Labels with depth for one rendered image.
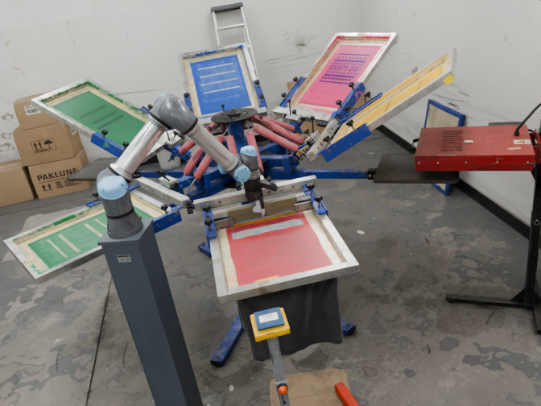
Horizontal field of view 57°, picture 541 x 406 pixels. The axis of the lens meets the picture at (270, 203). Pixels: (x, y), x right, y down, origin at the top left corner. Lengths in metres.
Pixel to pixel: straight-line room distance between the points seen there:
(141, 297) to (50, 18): 4.70
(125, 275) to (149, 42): 4.49
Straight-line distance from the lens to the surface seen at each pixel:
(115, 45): 6.46
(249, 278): 2.14
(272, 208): 2.53
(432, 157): 2.77
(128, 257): 2.20
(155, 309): 2.32
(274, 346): 1.95
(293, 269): 2.15
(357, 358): 3.10
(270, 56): 6.55
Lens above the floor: 2.14
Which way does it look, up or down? 25 degrees down
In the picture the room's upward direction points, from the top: 9 degrees counter-clockwise
